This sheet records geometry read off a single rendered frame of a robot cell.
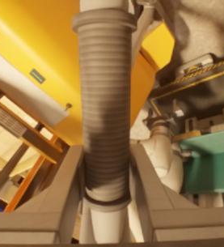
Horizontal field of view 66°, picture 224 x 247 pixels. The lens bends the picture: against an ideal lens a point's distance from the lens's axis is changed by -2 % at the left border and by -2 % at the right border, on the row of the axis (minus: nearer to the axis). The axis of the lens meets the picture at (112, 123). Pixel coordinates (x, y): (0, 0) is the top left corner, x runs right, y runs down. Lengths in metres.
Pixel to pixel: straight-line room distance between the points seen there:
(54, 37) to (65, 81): 0.16
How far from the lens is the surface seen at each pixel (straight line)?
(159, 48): 1.14
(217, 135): 1.02
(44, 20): 0.78
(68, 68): 0.72
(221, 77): 1.29
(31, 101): 0.87
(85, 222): 0.18
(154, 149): 0.68
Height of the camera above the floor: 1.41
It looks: 43 degrees down
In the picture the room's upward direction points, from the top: 160 degrees counter-clockwise
